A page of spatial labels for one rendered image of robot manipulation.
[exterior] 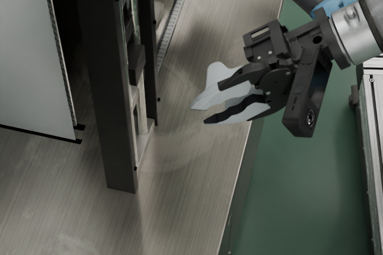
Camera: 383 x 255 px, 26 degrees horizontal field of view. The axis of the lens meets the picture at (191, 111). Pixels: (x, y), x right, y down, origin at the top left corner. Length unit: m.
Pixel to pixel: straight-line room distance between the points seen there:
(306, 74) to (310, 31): 0.07
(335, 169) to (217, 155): 1.11
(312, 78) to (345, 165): 1.48
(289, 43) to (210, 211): 0.39
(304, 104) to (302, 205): 1.41
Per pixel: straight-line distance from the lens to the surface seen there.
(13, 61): 1.33
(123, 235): 1.37
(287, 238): 2.38
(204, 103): 1.09
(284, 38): 1.09
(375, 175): 2.25
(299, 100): 1.04
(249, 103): 1.11
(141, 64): 1.24
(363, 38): 1.05
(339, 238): 2.40
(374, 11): 1.05
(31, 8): 1.21
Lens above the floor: 2.12
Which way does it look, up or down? 55 degrees down
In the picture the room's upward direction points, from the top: straight up
